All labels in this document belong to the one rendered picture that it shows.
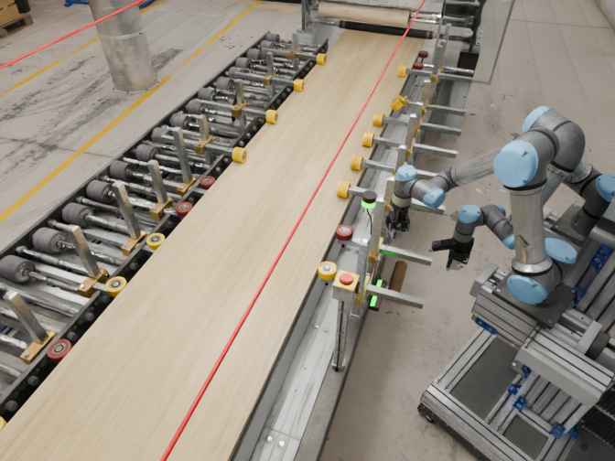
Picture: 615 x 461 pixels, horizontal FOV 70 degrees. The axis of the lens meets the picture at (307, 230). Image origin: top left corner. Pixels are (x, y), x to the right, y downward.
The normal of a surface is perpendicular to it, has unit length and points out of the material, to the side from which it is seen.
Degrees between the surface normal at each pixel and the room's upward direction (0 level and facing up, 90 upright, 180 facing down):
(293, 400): 0
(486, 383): 0
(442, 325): 0
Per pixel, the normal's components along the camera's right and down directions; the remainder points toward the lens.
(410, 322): 0.00, -0.73
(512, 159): -0.77, 0.34
